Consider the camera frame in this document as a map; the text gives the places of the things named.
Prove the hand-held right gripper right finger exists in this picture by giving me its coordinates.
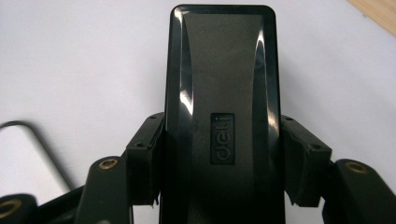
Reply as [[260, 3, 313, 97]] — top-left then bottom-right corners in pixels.
[[280, 114, 333, 208]]

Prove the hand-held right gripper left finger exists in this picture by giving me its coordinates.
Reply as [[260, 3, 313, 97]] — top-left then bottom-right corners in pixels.
[[125, 112, 166, 207]]

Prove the small whiteboard with handle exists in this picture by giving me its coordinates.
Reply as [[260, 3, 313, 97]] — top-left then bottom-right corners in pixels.
[[0, 119, 75, 198]]

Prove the black whiteboard eraser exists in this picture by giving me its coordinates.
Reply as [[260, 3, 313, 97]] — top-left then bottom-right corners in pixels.
[[159, 4, 287, 224]]

